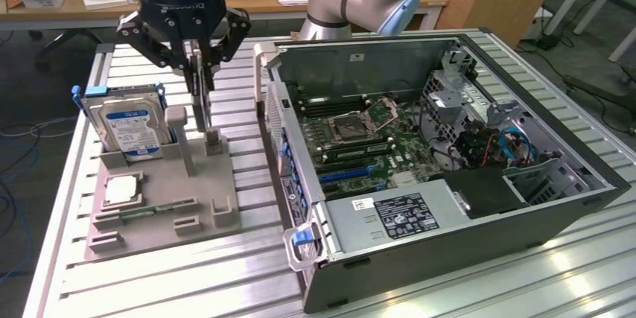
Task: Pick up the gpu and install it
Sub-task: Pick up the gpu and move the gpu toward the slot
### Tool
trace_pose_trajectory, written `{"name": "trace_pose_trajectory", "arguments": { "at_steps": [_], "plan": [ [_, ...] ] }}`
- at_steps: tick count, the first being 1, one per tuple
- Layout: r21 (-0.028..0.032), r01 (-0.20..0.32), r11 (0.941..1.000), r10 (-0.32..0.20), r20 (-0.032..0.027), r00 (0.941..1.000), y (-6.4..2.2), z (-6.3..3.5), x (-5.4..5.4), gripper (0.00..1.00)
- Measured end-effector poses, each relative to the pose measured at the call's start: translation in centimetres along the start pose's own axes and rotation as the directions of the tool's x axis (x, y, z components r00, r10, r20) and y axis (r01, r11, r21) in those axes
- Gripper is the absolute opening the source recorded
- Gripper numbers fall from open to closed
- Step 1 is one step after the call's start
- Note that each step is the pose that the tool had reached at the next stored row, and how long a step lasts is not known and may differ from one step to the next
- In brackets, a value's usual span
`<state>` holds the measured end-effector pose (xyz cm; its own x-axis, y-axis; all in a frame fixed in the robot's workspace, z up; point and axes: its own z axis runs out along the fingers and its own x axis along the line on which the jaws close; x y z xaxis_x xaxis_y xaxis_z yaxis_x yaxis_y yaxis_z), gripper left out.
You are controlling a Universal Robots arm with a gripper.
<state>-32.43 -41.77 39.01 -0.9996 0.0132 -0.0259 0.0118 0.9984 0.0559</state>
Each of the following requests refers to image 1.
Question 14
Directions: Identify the black chair base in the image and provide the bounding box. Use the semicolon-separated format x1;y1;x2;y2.
29;29;103;71
559;71;636;110

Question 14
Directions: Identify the long PCIe expansion slot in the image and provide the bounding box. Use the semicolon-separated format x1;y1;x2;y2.
317;163;377;182

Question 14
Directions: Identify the hard drive with blue label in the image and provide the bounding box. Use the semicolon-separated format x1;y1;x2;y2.
70;80;173;147

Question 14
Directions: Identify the blue disk wire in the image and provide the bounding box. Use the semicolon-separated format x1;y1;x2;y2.
498;126;538;165

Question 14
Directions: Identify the CPU socket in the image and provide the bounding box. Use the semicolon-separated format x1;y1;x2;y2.
325;112;371;144

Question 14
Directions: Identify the silver chipset heatsink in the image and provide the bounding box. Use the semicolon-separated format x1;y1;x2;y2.
390;173;422;188

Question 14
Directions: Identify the green RAM stick in slot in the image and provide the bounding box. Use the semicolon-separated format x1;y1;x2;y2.
325;140;391;163

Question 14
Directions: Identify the red disk wire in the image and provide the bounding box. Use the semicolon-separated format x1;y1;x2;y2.
483;132;498;165

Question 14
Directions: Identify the open black PC case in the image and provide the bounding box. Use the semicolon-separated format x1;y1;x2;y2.
251;33;633;314

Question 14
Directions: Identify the grey power supply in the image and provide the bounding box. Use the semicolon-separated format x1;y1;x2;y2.
311;179;470;264

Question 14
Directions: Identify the black plastic air shroud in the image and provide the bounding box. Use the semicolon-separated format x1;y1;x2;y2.
442;167;530;220

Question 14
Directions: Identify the graphics card with metal bracket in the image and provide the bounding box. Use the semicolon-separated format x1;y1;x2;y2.
187;48;215;133

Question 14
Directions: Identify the black RAM slot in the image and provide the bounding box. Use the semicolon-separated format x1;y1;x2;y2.
302;106;366;118
299;97;363;109

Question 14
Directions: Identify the loose green RAM stick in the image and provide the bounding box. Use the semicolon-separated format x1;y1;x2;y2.
118;202;175;221

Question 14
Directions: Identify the green motherboard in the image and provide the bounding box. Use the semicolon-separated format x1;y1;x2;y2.
285;83;450;202

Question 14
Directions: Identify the metal socket cover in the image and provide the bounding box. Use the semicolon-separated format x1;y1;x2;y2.
365;97;401;131

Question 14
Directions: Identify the hard disk with blue label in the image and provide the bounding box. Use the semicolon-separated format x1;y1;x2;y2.
87;89;165;163

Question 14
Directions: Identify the silver CPU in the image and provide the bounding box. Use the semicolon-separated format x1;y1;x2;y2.
103;175;139;206

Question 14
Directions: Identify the grey parts rack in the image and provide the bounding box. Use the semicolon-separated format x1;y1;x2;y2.
83;105;243;262

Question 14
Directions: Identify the black power adapter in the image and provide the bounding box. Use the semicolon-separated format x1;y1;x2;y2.
533;34;558;51

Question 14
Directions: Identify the metal disk bay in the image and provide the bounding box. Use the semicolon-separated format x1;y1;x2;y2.
419;70;497;147
501;153;605;207

